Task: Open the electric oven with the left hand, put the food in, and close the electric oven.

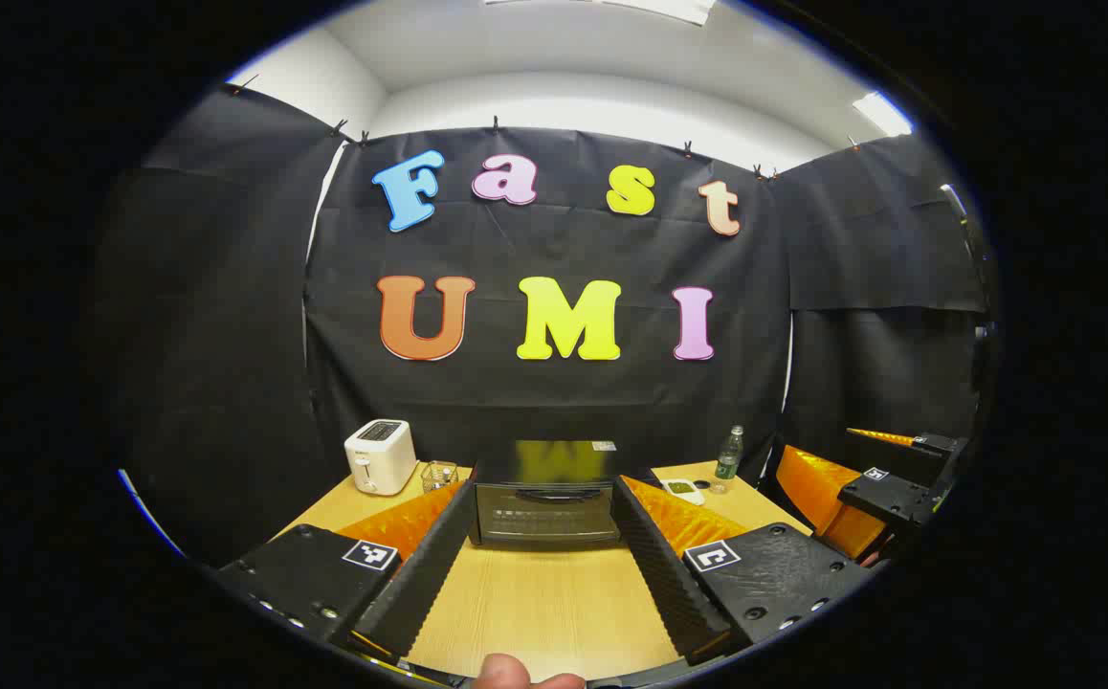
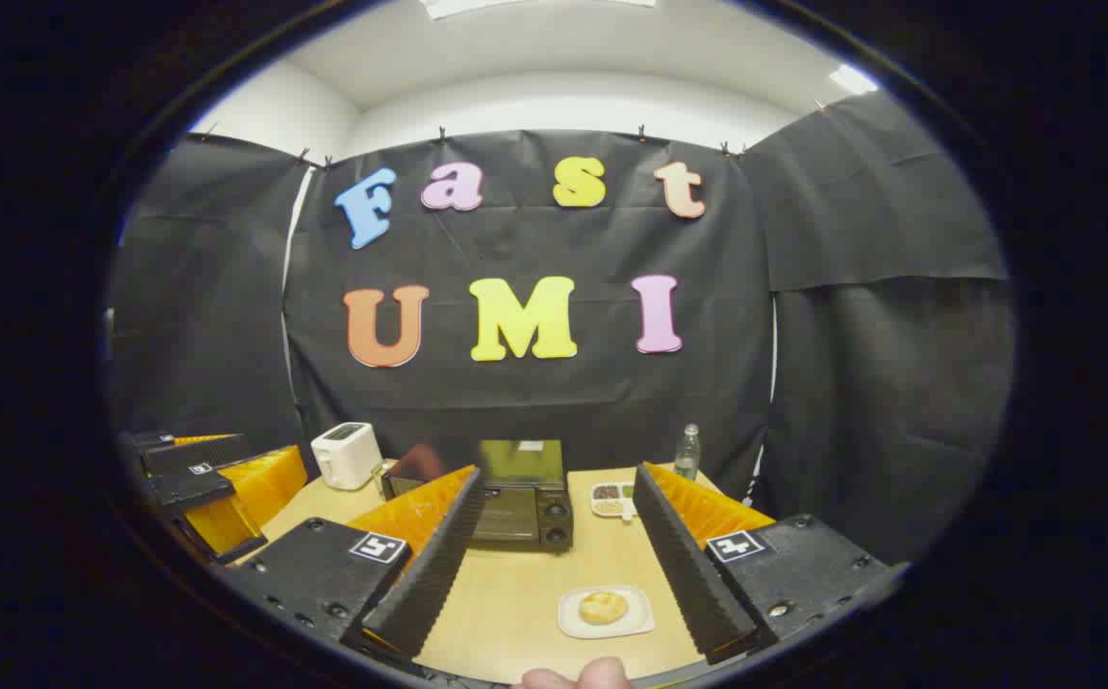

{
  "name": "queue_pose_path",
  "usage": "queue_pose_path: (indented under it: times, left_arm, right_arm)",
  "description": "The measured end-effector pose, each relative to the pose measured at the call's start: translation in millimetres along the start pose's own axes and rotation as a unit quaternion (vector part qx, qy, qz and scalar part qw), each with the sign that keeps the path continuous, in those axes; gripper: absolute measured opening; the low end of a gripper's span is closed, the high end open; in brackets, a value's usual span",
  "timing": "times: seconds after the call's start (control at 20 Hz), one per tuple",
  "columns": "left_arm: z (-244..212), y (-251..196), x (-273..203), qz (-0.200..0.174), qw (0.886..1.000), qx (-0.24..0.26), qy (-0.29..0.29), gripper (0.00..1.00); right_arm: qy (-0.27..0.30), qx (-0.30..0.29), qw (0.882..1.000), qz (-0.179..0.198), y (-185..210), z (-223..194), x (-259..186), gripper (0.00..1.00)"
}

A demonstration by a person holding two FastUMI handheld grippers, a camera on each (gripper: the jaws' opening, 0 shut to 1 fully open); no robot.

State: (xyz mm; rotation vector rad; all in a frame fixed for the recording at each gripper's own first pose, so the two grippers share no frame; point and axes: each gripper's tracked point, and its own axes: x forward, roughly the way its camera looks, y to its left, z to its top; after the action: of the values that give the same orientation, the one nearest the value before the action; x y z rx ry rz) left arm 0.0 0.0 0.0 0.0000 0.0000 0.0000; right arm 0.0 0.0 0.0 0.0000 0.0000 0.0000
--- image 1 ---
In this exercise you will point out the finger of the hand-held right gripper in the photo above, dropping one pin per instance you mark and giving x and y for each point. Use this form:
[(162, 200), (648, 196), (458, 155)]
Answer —
[(932, 445), (889, 493)]

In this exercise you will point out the black electric oven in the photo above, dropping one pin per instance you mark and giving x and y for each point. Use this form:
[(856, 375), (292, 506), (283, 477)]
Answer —
[(544, 512)]

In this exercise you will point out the ceiling light panel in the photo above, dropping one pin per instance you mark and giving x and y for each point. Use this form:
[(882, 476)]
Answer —
[(659, 10), (882, 113)]

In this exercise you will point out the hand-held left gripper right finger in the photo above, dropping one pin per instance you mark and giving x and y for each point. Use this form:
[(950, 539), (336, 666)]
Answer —
[(664, 574)]

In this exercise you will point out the white toaster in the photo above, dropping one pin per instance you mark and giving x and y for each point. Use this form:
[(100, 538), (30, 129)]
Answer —
[(380, 457)]

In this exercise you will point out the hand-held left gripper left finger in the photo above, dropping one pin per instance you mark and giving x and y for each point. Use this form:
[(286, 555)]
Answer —
[(425, 574)]

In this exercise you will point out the small white dish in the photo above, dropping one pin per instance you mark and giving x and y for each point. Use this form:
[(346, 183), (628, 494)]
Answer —
[(683, 491)]

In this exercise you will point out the clear plastic water bottle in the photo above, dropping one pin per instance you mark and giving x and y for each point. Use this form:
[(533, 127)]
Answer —
[(728, 464)]

